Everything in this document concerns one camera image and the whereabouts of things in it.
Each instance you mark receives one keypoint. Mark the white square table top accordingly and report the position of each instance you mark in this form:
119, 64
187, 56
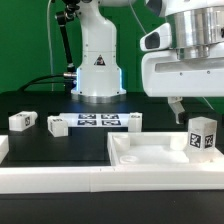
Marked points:
156, 148

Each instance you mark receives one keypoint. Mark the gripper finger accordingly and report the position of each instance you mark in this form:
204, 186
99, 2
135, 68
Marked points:
175, 104

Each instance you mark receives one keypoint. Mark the white U-shaped fence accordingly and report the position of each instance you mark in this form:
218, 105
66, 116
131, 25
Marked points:
112, 178

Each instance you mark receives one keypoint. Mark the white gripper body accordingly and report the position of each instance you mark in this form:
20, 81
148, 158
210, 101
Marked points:
163, 75

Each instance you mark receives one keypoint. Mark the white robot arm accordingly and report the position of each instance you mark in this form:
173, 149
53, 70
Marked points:
184, 57

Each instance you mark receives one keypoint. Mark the white sheet with markers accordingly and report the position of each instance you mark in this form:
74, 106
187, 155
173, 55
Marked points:
95, 119

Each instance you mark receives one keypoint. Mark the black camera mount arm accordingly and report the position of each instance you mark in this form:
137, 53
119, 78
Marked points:
63, 17

